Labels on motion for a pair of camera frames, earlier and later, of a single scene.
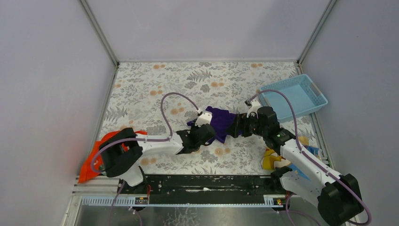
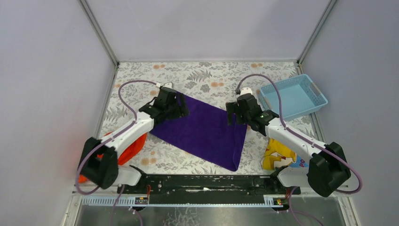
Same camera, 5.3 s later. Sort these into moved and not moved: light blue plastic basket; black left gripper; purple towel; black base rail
Moved: black left gripper; purple towel
Not moved: light blue plastic basket; black base rail
